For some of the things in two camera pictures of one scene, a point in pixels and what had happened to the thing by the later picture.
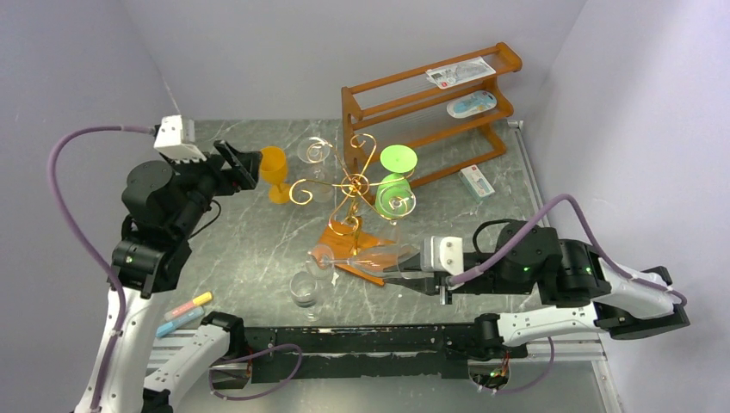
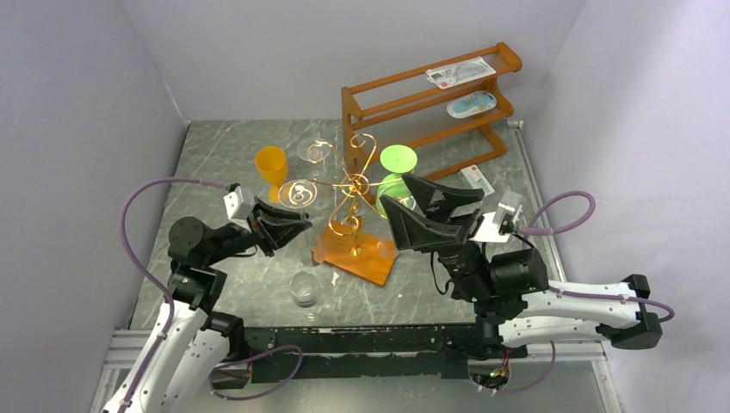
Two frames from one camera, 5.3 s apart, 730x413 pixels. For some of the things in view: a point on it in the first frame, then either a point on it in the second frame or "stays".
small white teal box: x=476 y=182 stays
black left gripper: x=231 y=181 -> x=275 y=232
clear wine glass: x=303 y=286 stays
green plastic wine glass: x=395 y=198 stays
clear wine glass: x=398 y=260 -> x=302 y=194
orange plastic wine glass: x=273 y=168 stays
